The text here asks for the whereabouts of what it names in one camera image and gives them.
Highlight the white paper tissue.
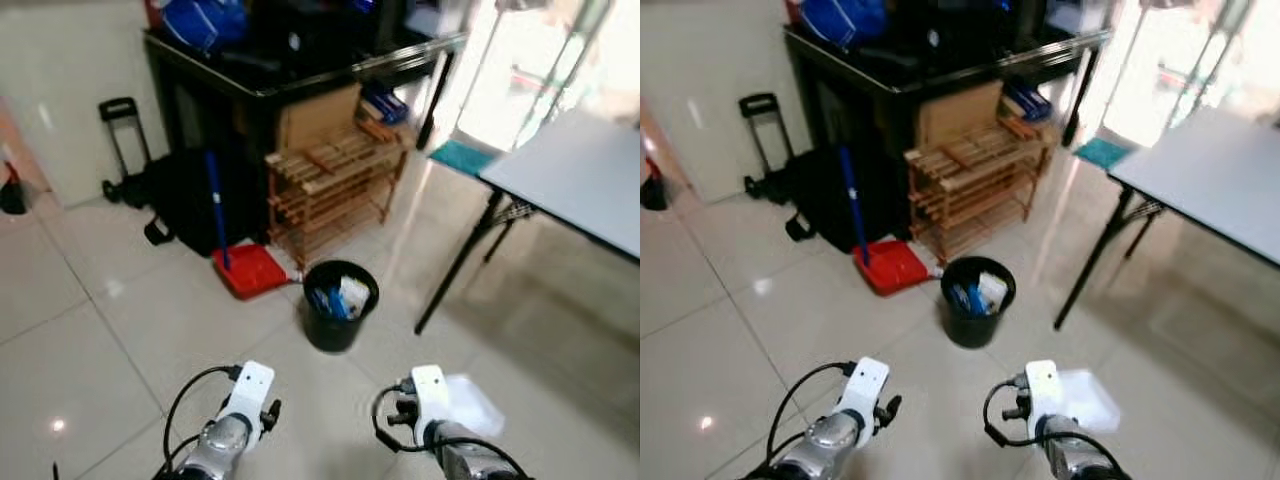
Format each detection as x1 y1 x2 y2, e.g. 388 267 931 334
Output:
1058 368 1124 432
445 373 505 434

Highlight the black round rubbish bin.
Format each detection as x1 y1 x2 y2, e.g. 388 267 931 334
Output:
939 256 1019 350
302 260 382 354

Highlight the yellow white snack packet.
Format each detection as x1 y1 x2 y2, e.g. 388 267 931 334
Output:
975 272 1010 314
338 278 372 320

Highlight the blue snack packet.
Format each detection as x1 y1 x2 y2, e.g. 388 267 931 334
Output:
309 287 347 322
949 283 987 317

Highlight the wooden slatted shoe rack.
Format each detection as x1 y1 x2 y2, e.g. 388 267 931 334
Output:
264 118 412 270
904 113 1060 267

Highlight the black trolley bag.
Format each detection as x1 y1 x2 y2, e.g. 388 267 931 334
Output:
737 93 903 255
98 97 263 259

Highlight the teal floor mat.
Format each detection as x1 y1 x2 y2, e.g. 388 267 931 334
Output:
1074 135 1137 172
427 138 499 179

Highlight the grey table with black legs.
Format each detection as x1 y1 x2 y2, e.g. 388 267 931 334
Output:
414 108 641 337
1052 104 1280 332

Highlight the flat brown cardboard box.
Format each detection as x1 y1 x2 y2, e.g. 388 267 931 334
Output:
914 80 1005 150
277 85 364 152

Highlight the blue cardboard box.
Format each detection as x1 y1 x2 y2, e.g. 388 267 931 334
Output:
359 85 410 127
999 80 1054 124

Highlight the black glass-top desk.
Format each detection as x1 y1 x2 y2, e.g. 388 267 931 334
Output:
784 22 1113 229
144 22 471 233

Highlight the black red broom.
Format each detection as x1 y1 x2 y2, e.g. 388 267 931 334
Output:
0 160 30 217
640 157 670 213

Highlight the blue fabric bag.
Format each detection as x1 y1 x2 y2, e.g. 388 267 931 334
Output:
158 0 249 52
797 0 890 50

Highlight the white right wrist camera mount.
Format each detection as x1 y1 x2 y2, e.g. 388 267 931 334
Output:
410 365 454 427
1023 360 1064 423

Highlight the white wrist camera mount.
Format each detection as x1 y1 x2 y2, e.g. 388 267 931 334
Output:
841 357 892 423
1023 360 1064 423
410 365 454 427
221 361 276 427

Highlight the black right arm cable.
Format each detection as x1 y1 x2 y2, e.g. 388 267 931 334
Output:
982 380 1053 449
371 385 441 453

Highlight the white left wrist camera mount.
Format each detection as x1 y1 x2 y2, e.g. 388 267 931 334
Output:
841 357 892 423
221 361 276 427

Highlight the red dustpan with blue handle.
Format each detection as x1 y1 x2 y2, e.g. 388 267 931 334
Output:
838 145 937 298
204 150 297 302

